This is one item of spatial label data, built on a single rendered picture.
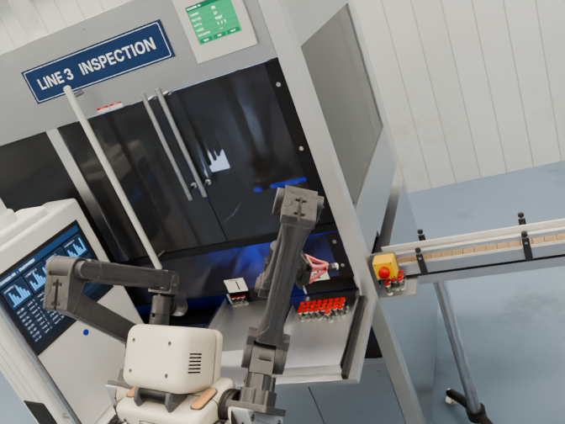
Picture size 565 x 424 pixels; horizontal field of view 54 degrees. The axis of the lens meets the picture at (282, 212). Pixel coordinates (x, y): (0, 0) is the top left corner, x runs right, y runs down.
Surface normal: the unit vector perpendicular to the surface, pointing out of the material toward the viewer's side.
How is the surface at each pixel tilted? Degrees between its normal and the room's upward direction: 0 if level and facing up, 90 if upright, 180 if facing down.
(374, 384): 90
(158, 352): 48
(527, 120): 90
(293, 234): 85
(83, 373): 90
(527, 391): 0
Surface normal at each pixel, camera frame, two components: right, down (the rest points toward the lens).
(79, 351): 0.84, -0.09
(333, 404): -0.27, 0.48
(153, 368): -0.57, -0.21
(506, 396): -0.33, -0.86
